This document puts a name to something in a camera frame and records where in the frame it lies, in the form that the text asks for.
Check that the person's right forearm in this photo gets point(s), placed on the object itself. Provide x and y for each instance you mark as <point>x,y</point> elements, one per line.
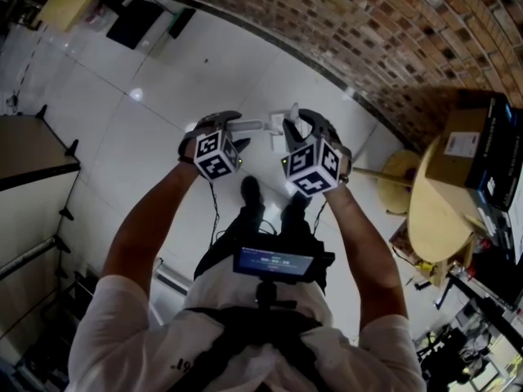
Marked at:
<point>363,251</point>

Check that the person's left black shoe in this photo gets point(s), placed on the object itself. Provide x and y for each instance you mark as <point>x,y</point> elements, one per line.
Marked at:
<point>250,190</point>

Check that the black cardboard box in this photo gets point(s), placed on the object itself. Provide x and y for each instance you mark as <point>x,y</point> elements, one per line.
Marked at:
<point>490,153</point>

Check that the beige partition panel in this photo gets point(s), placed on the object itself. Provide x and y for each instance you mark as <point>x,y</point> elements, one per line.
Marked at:
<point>28,219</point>

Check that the person's white t-shirt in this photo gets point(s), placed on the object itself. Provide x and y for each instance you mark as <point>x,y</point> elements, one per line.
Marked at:
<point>114,341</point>

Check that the black chest harness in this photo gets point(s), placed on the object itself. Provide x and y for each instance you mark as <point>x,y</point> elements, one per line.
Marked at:
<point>253,329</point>

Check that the red snack packet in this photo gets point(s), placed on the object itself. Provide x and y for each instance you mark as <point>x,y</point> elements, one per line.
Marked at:
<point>485,245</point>

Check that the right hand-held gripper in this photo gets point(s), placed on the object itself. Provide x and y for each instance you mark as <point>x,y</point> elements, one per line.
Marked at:
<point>312,166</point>

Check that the large cardboard box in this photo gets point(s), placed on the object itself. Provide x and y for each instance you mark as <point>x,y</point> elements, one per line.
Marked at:
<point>449,153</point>

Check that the black monitor mount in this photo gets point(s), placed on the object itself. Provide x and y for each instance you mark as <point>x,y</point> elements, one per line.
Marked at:
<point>267,294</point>

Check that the clear plastic bag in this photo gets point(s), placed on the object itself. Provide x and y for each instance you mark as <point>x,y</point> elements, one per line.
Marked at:
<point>100,14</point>

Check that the person's left forearm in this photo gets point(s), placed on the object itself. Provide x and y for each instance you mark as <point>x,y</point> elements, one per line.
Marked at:
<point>143,227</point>

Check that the black device green edge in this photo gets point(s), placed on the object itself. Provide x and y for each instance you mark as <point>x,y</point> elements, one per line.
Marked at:
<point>181,23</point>

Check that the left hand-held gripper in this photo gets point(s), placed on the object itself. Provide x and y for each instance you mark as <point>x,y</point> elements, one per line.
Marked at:
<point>214,157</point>

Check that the person's black trousers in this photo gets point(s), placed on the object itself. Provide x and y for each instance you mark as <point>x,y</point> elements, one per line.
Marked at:
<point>245,235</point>

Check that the black chest monitor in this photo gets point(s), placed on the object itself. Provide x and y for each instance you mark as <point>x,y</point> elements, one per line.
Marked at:
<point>274,261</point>

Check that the person's black shoe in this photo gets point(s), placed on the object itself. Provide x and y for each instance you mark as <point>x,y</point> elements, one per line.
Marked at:
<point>250,190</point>
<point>297,202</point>

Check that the black tripod stand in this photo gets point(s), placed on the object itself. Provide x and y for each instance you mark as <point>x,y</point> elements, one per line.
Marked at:
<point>470,341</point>

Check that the small tan box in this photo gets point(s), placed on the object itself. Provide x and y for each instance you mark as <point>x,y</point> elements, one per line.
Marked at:
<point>476,221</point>

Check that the round wooden table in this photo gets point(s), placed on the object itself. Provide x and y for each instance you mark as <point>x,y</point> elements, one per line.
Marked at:
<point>437,219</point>

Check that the black square floor plate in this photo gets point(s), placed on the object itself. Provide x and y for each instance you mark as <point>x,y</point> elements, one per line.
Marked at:
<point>132,25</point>

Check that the person's right black shoe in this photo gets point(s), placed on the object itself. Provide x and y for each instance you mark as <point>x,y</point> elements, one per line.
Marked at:
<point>297,202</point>

